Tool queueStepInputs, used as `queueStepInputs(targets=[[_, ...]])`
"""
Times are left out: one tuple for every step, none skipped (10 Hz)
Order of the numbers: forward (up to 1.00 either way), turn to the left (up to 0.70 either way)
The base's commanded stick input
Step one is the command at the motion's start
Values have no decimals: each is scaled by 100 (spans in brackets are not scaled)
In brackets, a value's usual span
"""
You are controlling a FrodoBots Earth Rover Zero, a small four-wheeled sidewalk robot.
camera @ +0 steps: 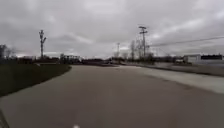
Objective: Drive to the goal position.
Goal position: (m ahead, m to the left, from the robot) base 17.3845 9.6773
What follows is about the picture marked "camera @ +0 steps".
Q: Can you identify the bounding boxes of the overhead wires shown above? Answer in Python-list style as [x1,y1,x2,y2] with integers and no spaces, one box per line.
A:
[146,35,224,48]

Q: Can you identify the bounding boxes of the dark grass field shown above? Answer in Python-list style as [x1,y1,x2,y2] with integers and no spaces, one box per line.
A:
[0,63,72,98]

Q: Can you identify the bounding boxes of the pale concrete side path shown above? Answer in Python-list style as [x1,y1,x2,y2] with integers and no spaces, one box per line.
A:
[129,65,224,95]

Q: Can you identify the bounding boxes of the utility pole with crossarms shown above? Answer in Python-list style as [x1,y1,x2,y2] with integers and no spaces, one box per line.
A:
[138,25,149,62]

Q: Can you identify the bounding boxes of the grey concrete path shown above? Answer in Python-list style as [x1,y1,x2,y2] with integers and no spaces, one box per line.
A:
[0,64,224,128]

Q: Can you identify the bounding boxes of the distant building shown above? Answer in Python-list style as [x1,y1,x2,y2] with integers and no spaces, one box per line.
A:
[60,54,82,64]

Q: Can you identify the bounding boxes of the low white building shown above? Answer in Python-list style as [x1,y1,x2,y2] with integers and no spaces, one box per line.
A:
[183,53,224,66]

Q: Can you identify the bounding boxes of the bare trees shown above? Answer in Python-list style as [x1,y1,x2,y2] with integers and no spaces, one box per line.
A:
[113,39,155,63]

